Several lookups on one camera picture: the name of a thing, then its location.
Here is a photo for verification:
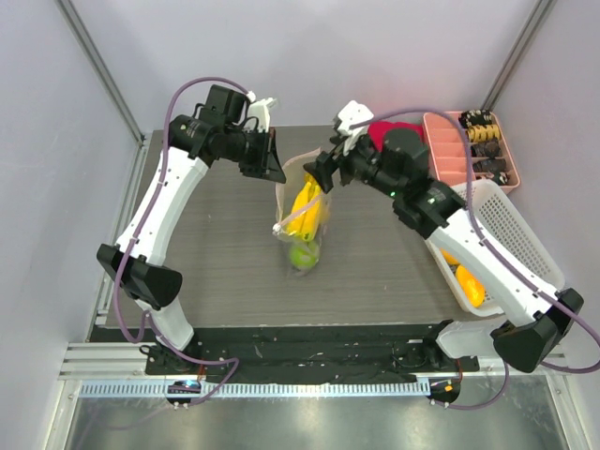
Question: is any yellow banana bunch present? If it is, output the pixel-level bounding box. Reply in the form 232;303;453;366
283;173;326;242

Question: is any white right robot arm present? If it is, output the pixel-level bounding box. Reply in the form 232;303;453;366
304;128;584;373

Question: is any pink divided plastic tray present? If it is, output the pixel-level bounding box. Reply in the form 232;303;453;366
423;112;521;193

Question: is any dark patterned roll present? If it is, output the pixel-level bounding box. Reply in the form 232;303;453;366
471;140;502;158
472;158;507;173

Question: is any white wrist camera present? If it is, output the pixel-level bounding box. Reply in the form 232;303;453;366
243;91;277;132
330;100;374;157

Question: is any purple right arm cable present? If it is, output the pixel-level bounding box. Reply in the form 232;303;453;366
349;108;600;413

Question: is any dark patterned roll middle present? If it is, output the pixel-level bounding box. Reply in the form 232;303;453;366
471;140;502;158

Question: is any white plastic mesh basket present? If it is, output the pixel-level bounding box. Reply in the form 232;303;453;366
426;180;565;318

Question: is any left aluminium frame post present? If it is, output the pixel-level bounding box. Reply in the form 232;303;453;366
54;0;144;146

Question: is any black patterned roll top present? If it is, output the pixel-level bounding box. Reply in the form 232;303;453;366
457;109;493;128

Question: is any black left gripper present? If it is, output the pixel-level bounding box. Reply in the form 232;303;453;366
224;126;287;183

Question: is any aluminium frame post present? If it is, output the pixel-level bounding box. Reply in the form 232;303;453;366
481;0;557;111
54;0;144;146

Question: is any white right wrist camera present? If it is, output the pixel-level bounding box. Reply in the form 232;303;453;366
330;100;374;157

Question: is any red folded cloth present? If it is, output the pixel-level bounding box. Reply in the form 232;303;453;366
366;120;426;146

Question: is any dark green lime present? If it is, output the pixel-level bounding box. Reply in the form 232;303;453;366
289;241;321;271

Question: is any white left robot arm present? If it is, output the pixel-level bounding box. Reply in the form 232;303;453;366
97;112;286;374

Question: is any right aluminium frame post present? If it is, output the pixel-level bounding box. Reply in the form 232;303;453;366
481;0;557;111

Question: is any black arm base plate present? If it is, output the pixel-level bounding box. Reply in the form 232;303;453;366
88;322;482;385

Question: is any orange mango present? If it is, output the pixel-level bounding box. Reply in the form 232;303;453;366
456;265;486;308

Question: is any dark patterned roll lower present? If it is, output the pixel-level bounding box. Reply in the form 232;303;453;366
472;158;507;173

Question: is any clear pink zip top bag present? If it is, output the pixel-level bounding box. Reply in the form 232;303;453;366
272;148;331;276

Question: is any white slotted cable duct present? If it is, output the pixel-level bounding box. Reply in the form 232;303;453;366
79;379;430;399

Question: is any black white patterned roll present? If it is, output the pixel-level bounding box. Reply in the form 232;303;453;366
486;172;509;187

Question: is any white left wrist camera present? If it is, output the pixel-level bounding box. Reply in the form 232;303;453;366
243;91;277;132

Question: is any yellow black patterned roll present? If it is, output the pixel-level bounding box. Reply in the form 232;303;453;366
466;124;502;143

